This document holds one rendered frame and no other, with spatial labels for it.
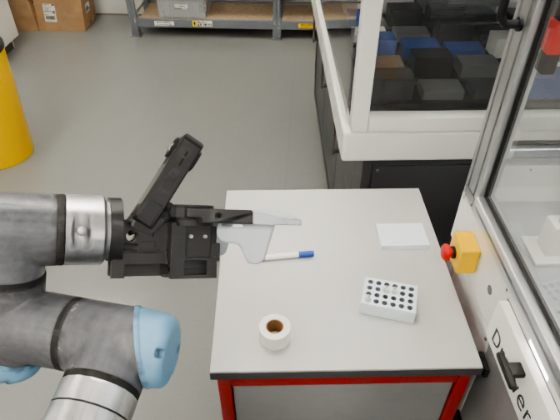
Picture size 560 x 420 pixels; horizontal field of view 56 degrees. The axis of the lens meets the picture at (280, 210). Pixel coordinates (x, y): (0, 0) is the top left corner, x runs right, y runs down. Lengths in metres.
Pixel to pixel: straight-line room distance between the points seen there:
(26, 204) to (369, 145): 1.20
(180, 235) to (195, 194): 2.24
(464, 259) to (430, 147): 0.51
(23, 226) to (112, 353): 0.15
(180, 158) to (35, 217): 0.16
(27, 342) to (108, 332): 0.08
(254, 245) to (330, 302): 0.71
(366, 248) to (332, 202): 0.20
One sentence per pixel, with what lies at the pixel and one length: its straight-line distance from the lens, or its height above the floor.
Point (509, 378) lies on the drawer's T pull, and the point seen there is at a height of 0.91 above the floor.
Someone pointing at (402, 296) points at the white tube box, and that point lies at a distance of 1.26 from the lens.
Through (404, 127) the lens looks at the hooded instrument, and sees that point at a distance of 1.60.
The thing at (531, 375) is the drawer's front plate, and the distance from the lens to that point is 1.05.
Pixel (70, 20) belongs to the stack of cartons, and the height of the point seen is 0.09.
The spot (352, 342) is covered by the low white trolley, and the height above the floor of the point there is 0.76.
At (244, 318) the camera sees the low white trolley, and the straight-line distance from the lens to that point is 1.24.
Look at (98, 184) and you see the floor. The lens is 3.02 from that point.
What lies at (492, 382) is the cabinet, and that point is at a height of 0.70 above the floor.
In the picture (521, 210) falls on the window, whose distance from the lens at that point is 1.12.
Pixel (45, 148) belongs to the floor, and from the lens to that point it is 3.43.
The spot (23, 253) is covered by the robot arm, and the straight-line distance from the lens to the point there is 0.57.
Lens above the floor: 1.73
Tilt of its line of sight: 40 degrees down
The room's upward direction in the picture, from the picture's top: straight up
